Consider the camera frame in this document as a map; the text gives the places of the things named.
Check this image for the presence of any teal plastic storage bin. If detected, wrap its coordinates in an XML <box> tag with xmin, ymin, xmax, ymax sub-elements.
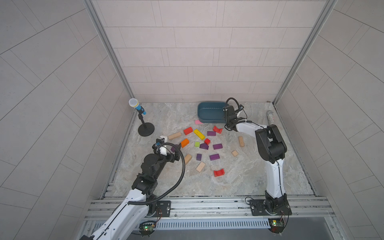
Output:
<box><xmin>197</xmin><ymin>102</ymin><xmax>226</xmax><ymax>124</ymax></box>

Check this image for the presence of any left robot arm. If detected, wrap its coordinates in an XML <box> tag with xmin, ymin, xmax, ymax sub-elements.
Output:
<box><xmin>80</xmin><ymin>137</ymin><xmax>187</xmax><ymax>240</ymax></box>

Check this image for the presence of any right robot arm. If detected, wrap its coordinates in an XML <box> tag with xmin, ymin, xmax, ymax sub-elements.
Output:
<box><xmin>224</xmin><ymin>98</ymin><xmax>292</xmax><ymax>217</ymax></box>

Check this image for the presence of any long natural wood block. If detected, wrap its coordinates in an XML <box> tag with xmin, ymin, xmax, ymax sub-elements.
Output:
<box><xmin>168</xmin><ymin>132</ymin><xmax>182</xmax><ymax>141</ymax></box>

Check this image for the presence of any red arch block upper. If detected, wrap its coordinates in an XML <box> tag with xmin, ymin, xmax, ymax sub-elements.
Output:
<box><xmin>213</xmin><ymin>126</ymin><xmax>223</xmax><ymax>134</ymax></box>

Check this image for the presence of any red arch block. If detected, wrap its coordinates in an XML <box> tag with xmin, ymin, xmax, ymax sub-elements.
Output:
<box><xmin>214</xmin><ymin>169</ymin><xmax>225</xmax><ymax>178</ymax></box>
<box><xmin>213</xmin><ymin>126</ymin><xmax>223</xmax><ymax>134</ymax></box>

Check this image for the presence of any microphone on black stand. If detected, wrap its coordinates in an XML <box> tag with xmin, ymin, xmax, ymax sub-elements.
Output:
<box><xmin>129</xmin><ymin>98</ymin><xmax>155</xmax><ymax>137</ymax></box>

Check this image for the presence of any natural wood block right upright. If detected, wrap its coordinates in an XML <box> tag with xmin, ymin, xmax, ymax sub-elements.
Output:
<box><xmin>239</xmin><ymin>136</ymin><xmax>245</xmax><ymax>148</ymax></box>

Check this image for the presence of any orange block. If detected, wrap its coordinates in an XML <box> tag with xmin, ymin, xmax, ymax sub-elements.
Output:
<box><xmin>181</xmin><ymin>139</ymin><xmax>190</xmax><ymax>148</ymax></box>

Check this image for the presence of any natural wood block lower left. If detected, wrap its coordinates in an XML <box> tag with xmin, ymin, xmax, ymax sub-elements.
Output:
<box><xmin>184</xmin><ymin>154</ymin><xmax>192</xmax><ymax>165</ymax></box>

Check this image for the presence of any red rectangular block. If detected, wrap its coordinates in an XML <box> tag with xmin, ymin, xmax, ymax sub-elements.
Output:
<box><xmin>184</xmin><ymin>127</ymin><xmax>193</xmax><ymax>135</ymax></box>

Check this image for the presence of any yellow long block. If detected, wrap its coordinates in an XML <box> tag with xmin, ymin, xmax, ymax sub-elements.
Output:
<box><xmin>194</xmin><ymin>129</ymin><xmax>206</xmax><ymax>140</ymax></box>

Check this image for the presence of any purple triangular block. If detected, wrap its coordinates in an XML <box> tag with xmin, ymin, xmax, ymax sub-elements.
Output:
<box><xmin>200</xmin><ymin>143</ymin><xmax>209</xmax><ymax>150</ymax></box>

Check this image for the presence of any glittery silver cylinder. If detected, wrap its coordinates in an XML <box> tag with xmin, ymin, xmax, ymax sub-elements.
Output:
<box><xmin>266</xmin><ymin>111</ymin><xmax>275</xmax><ymax>126</ymax></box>

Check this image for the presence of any natural wood block bottom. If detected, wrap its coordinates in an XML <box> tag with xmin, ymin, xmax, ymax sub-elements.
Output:
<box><xmin>196</xmin><ymin>162</ymin><xmax>206</xmax><ymax>173</ymax></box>

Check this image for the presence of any red arch block lower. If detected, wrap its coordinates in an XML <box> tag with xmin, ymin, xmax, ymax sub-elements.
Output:
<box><xmin>214</xmin><ymin>169</ymin><xmax>225</xmax><ymax>178</ymax></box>

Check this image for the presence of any left circuit board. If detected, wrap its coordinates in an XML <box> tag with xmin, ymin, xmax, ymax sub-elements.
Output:
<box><xmin>139</xmin><ymin>221</ymin><xmax>157</xmax><ymax>237</ymax></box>

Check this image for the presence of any circuit board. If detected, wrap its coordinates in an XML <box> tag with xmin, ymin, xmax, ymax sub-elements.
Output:
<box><xmin>139</xmin><ymin>221</ymin><xmax>157</xmax><ymax>237</ymax></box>
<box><xmin>268</xmin><ymin>219</ymin><xmax>286</xmax><ymax>234</ymax></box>

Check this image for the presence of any right circuit board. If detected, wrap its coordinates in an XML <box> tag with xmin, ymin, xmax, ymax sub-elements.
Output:
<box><xmin>268</xmin><ymin>219</ymin><xmax>286</xmax><ymax>234</ymax></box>

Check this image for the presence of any black corrugated cable left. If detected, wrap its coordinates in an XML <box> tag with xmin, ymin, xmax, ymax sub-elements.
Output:
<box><xmin>128</xmin><ymin>142</ymin><xmax>187</xmax><ymax>206</ymax></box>

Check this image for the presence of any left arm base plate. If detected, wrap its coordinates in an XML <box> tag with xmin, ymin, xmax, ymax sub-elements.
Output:
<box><xmin>147</xmin><ymin>201</ymin><xmax>171</xmax><ymax>218</ymax></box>

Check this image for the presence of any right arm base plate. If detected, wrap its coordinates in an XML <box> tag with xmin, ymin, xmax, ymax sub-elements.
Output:
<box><xmin>249</xmin><ymin>199</ymin><xmax>292</xmax><ymax>216</ymax></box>

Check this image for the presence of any aluminium rail frame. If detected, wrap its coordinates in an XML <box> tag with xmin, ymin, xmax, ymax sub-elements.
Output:
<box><xmin>84</xmin><ymin>195</ymin><xmax>335</xmax><ymax>221</ymax></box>

